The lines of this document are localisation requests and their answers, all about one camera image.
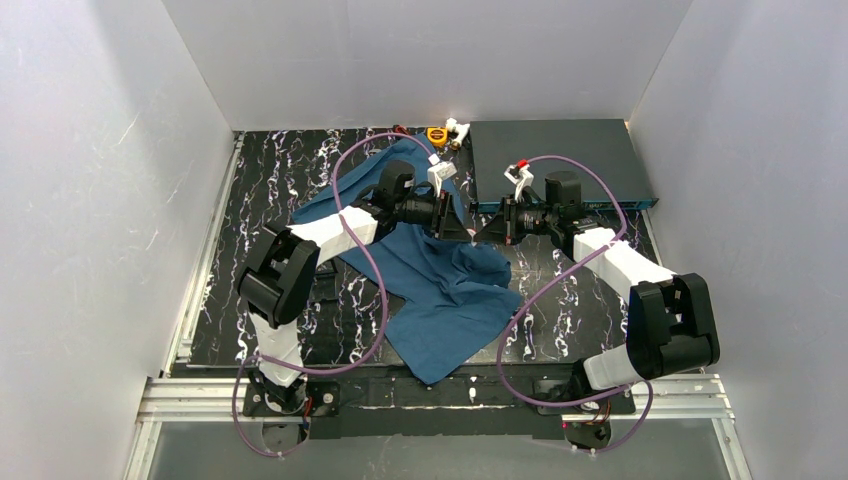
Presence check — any purple cable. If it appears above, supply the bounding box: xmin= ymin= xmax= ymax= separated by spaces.
xmin=494 ymin=156 xmax=655 ymax=454
xmin=231 ymin=133 xmax=440 ymax=460

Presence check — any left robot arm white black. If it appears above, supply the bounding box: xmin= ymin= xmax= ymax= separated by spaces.
xmin=236 ymin=159 xmax=471 ymax=389

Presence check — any small white figurine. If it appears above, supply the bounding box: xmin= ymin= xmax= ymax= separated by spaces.
xmin=445 ymin=117 xmax=470 ymax=150

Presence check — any yellow tape measure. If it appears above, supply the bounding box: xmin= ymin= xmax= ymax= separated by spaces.
xmin=425 ymin=127 xmax=449 ymax=147

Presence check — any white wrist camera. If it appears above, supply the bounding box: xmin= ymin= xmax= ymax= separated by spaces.
xmin=504 ymin=159 xmax=534 ymax=201
xmin=427 ymin=154 xmax=457 ymax=195

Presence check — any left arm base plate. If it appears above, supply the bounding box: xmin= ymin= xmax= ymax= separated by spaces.
xmin=241 ymin=369 xmax=341 ymax=418

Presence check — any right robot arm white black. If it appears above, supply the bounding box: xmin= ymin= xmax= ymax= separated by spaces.
xmin=475 ymin=165 xmax=720 ymax=400

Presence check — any blue t-shirt garment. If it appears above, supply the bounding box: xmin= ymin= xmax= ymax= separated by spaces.
xmin=290 ymin=139 xmax=522 ymax=385

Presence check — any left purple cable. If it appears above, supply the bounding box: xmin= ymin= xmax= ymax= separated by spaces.
xmin=231 ymin=133 xmax=440 ymax=460

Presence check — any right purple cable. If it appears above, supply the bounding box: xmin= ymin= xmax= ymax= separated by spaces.
xmin=494 ymin=156 xmax=655 ymax=454

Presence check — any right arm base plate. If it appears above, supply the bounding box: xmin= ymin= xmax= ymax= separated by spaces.
xmin=531 ymin=379 xmax=635 ymax=453

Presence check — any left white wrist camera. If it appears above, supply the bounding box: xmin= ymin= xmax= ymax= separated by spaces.
xmin=427 ymin=154 xmax=457 ymax=195

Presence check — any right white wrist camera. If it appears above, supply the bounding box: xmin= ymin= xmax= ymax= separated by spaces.
xmin=504 ymin=159 xmax=534 ymax=201

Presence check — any aluminium frame rail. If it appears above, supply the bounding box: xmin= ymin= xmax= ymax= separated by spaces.
xmin=123 ymin=373 xmax=752 ymax=479

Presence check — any dark grey network switch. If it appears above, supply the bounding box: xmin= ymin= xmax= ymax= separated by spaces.
xmin=468 ymin=119 xmax=660 ymax=215

